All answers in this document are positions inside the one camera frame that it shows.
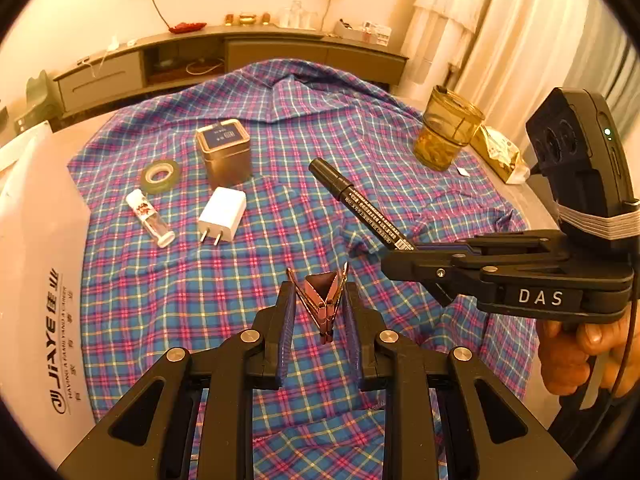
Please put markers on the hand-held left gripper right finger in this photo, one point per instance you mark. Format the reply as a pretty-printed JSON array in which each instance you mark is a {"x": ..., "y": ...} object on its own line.
[{"x": 354, "y": 330}]

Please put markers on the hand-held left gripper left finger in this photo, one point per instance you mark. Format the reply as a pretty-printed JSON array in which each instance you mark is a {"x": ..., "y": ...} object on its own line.
[{"x": 287, "y": 330}]

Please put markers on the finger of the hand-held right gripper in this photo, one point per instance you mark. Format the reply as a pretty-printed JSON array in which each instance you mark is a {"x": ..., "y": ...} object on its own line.
[
  {"x": 515, "y": 246},
  {"x": 435, "y": 270}
]

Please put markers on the pink binder clip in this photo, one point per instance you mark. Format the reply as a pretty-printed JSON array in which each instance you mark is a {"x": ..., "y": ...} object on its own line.
[{"x": 320, "y": 292}]

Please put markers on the black marker pen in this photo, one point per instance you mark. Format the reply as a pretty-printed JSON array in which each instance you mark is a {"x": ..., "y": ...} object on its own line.
[{"x": 360, "y": 205}]

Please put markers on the white plug charger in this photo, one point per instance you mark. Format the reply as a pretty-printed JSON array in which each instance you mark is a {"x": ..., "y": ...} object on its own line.
[{"x": 222, "y": 212}]

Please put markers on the gold square tin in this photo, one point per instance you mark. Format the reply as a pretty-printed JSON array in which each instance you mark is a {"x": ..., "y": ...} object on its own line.
[{"x": 225, "y": 160}]

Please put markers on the small clear glue tube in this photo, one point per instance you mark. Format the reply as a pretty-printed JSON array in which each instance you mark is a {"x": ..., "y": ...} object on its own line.
[{"x": 147, "y": 215}]

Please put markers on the green tape roll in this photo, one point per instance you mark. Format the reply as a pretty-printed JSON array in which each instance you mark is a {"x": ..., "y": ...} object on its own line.
[{"x": 147, "y": 181}]

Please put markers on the white cardboard box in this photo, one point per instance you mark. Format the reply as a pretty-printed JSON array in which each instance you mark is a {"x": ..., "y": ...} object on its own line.
[{"x": 35, "y": 260}]

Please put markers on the white box of small items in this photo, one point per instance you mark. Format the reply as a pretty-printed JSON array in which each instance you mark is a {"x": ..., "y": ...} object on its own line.
[{"x": 362, "y": 34}]

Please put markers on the person's right hand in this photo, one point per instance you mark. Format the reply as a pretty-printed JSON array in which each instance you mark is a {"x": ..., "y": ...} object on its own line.
[{"x": 560, "y": 360}]

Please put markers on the gold snack packet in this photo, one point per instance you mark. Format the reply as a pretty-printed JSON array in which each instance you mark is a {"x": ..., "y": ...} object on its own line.
[{"x": 500, "y": 155}]

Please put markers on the blue plaid cloth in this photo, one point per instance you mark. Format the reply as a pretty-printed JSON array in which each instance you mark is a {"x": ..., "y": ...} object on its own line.
[{"x": 175, "y": 285}]

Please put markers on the amber glass jar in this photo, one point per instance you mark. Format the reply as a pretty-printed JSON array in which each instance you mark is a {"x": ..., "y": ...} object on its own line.
[{"x": 445, "y": 135}]

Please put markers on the cream curtain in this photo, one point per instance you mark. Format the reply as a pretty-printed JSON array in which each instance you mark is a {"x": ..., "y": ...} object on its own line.
[{"x": 530, "y": 50}]

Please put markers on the white lace cover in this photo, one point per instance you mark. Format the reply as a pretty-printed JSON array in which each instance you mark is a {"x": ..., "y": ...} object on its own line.
[{"x": 440, "y": 15}]

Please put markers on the grey television cabinet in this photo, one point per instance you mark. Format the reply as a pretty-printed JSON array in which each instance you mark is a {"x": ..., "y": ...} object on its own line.
[{"x": 280, "y": 55}]

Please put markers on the set of clear glasses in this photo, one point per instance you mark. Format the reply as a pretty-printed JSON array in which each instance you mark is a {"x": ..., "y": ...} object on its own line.
[{"x": 297, "y": 17}]

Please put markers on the gold bowl ornament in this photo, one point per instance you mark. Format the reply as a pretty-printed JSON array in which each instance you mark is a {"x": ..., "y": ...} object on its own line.
[{"x": 246, "y": 19}]

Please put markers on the red cloth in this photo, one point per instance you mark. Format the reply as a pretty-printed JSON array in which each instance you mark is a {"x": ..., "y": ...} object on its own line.
[{"x": 186, "y": 27}]

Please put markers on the dark phone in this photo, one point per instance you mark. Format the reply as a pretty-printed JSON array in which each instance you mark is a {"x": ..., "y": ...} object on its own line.
[{"x": 83, "y": 60}]

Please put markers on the green plastic chair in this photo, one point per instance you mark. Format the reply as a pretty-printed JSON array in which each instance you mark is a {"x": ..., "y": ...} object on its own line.
[{"x": 37, "y": 92}]

